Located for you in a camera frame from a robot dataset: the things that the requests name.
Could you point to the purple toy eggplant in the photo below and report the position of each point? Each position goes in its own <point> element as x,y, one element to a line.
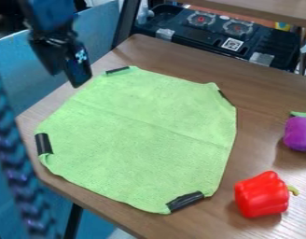
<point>299,132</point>

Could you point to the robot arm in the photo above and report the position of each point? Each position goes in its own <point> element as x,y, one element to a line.
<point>47,12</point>

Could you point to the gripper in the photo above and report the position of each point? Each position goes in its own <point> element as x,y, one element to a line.
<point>51,38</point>

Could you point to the toy stove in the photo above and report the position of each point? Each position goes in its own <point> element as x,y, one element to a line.
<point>226,34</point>

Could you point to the red toy pepper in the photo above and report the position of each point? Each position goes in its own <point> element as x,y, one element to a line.
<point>261,194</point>

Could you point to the green cloth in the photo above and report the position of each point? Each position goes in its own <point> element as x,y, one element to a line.
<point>139,137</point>

